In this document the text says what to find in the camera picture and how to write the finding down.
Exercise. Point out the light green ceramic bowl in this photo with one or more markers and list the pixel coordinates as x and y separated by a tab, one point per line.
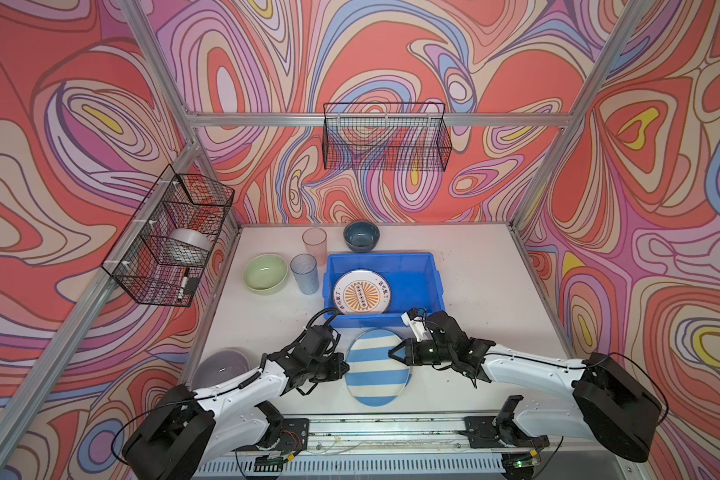
265	274

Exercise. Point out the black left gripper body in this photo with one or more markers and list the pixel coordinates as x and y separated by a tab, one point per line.
325	369

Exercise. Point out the dark blue ceramic bowl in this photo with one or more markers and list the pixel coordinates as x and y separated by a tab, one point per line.
361	236

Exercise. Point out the blue white striped plate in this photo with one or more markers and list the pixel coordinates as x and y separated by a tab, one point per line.
374	379

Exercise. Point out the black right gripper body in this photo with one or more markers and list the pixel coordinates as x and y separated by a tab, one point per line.
426	352

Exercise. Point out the black wire basket back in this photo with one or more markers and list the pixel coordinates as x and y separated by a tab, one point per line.
385	136

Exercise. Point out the orange sunburst pattern plate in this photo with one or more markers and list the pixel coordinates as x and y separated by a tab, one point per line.
361	291

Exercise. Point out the blue ribbed plastic cup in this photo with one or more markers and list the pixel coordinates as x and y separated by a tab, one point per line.
304	268

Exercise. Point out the pink plastic cup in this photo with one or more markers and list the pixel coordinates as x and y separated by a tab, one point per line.
315	242

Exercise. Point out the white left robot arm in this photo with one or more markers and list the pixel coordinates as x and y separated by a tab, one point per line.
216	402

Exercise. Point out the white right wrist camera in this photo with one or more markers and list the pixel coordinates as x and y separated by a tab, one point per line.
415	319

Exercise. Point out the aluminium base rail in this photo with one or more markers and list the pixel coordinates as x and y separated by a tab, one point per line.
323	447

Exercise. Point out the black wire basket left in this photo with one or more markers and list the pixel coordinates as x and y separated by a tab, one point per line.
137	262

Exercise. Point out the blue plastic bin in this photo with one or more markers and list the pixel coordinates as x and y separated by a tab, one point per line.
413	277

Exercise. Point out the black wire basket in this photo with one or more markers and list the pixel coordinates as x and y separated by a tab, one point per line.
137	262
385	136

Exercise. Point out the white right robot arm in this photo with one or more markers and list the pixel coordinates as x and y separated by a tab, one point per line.
595	399

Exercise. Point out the white tape roll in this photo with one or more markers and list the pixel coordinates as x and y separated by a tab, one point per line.
188	247

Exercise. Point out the black marker pen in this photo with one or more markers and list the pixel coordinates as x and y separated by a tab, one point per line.
183	284

